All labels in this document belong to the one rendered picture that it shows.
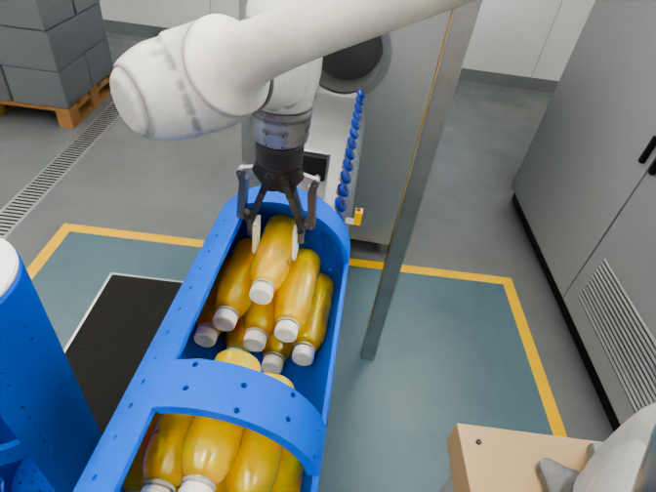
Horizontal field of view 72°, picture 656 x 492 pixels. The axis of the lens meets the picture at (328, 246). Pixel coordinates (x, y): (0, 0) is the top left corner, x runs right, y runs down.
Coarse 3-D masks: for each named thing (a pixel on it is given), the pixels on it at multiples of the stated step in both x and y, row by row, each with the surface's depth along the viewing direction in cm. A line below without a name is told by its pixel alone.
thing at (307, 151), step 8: (304, 152) 127; (312, 152) 126; (320, 152) 126; (328, 152) 127; (304, 160) 126; (312, 160) 126; (320, 160) 126; (328, 160) 127; (304, 168) 128; (312, 168) 128; (320, 168) 127; (328, 168) 129; (320, 176) 129; (304, 184) 134; (320, 184) 133; (320, 192) 135
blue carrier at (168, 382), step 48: (336, 240) 85; (192, 288) 67; (336, 288) 93; (192, 336) 82; (336, 336) 74; (144, 384) 55; (192, 384) 52; (240, 384) 53; (144, 432) 49; (288, 432) 53; (96, 480) 46
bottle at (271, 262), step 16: (272, 224) 85; (288, 224) 85; (272, 240) 81; (288, 240) 83; (256, 256) 79; (272, 256) 78; (288, 256) 81; (256, 272) 76; (272, 272) 76; (288, 272) 80
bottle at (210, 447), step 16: (224, 352) 63; (240, 352) 62; (256, 368) 63; (192, 432) 54; (208, 432) 54; (224, 432) 54; (240, 432) 56; (192, 448) 53; (208, 448) 53; (224, 448) 53; (192, 464) 52; (208, 464) 52; (224, 464) 53; (192, 480) 51; (208, 480) 51
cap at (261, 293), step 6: (258, 282) 75; (264, 282) 75; (252, 288) 74; (258, 288) 74; (264, 288) 74; (270, 288) 75; (252, 294) 75; (258, 294) 75; (264, 294) 74; (270, 294) 74; (252, 300) 76; (258, 300) 75; (264, 300) 75; (270, 300) 75
